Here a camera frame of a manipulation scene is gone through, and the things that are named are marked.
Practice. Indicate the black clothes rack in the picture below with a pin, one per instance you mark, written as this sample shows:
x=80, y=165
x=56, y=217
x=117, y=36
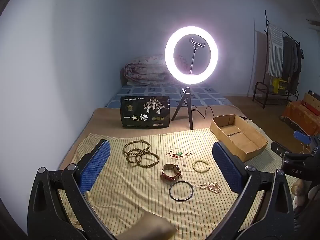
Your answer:
x=265, y=20

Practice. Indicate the tan cardboard carton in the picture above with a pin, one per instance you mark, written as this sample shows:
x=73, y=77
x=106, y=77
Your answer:
x=312, y=98

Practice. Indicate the brown white soft object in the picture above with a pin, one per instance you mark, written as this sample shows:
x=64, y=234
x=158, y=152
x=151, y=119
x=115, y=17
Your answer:
x=298, y=190

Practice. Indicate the black snack bag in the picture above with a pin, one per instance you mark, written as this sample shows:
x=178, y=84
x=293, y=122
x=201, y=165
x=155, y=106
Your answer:
x=140, y=120

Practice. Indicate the yellow striped cloth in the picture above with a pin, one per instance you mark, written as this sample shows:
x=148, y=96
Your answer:
x=125, y=192

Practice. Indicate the orange covered table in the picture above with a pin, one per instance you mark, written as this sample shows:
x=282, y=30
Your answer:
x=300, y=117

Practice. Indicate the blue checked bedsheet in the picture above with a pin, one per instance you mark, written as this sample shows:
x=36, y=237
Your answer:
x=155, y=90

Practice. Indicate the folded floral quilt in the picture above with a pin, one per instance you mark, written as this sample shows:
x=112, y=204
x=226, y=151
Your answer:
x=142, y=72

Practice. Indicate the black tabletop tripod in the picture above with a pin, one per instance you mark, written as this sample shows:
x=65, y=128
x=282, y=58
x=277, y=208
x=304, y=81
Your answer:
x=186, y=100

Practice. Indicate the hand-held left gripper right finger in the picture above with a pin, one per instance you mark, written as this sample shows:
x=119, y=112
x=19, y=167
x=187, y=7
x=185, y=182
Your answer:
x=227, y=170

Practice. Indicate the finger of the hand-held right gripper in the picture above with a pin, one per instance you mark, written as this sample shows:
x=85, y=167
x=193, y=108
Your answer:
x=281, y=150
x=302, y=136

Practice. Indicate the phone holder clamp on rod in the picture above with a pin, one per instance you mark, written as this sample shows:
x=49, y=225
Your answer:
x=192, y=60

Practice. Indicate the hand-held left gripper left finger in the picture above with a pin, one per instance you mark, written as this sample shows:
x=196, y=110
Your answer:
x=96, y=166

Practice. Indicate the yellow box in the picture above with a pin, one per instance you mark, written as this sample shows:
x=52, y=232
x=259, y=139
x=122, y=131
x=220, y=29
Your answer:
x=278, y=86

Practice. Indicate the long brown wooden bead strand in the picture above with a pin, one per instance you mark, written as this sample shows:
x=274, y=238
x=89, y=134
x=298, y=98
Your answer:
x=144, y=152

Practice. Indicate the striped hanging towel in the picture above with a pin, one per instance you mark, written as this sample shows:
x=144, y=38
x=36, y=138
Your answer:
x=275, y=50

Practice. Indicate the cardboard box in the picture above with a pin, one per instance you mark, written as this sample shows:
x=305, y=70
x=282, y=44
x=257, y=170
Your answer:
x=250, y=152

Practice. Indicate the dark bangle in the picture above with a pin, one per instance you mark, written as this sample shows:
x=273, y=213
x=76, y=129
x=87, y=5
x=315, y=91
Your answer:
x=170, y=191

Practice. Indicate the dark hanging clothes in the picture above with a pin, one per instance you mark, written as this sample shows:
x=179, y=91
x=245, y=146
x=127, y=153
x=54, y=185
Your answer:
x=290, y=57

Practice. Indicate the red flat box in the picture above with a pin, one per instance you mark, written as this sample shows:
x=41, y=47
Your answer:
x=310, y=107

